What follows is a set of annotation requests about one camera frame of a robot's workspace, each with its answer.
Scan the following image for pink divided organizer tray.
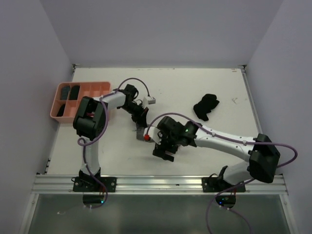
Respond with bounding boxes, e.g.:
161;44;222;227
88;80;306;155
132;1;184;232
50;81;112;124

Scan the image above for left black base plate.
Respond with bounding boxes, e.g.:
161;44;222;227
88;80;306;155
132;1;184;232
71;176;117;193

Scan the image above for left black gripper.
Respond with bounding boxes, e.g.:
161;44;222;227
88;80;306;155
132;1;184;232
121;102;149;128

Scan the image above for grey striped underwear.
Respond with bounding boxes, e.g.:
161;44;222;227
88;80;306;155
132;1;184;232
60;85;70;100
135;124;154;143

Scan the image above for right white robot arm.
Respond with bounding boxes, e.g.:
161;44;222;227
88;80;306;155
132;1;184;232
144;116;280;192

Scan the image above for aluminium mounting rail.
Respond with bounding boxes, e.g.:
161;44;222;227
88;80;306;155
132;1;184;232
31;175;288;195

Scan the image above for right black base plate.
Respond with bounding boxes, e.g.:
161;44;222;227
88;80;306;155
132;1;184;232
201;173;233;193

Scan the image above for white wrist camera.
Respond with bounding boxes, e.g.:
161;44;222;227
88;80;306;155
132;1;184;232
143;126;161;144
142;96;156;106

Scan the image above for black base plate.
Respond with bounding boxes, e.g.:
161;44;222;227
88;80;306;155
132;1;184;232
71;176;117;193
201;173;233;193

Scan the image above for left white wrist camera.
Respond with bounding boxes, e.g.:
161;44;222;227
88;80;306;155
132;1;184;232
142;96;156;106

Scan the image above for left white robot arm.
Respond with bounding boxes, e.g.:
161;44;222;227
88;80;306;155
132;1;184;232
73;84;149;192

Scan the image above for grey striped rolled underwear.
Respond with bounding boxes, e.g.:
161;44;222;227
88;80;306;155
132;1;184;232
60;85;70;100

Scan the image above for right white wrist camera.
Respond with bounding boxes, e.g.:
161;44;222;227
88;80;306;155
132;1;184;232
143;126;161;144

